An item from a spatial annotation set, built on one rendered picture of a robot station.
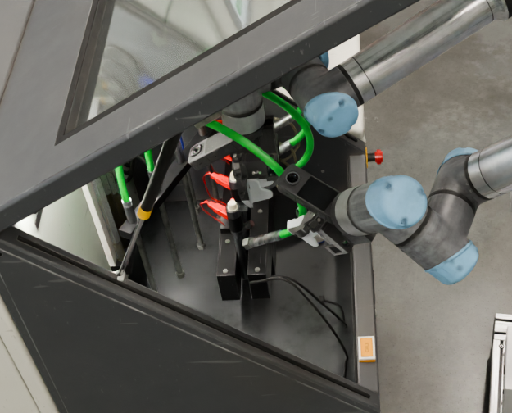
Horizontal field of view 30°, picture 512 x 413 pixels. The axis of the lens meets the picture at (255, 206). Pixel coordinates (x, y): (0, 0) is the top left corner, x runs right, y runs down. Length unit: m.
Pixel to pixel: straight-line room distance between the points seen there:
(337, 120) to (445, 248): 0.27
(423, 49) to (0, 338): 0.83
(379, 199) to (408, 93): 2.45
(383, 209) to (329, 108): 0.23
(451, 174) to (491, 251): 1.75
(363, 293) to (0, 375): 0.70
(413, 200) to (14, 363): 0.75
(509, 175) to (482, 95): 2.36
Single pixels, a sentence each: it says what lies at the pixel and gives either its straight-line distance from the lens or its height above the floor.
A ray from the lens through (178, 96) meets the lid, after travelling 1.19.
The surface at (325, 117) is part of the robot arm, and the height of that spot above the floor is 1.45.
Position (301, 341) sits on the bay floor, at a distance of 1.98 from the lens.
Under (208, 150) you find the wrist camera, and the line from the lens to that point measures 1.71.
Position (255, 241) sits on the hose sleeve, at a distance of 1.73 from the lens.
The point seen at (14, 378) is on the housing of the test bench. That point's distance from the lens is 1.73.
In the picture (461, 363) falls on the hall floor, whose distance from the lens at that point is 2.95.
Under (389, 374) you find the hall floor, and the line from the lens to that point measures 2.92.
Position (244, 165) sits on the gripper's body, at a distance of 1.71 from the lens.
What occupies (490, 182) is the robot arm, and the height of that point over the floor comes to 1.42.
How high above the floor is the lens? 2.44
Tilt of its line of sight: 46 degrees down
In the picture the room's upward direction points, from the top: 10 degrees counter-clockwise
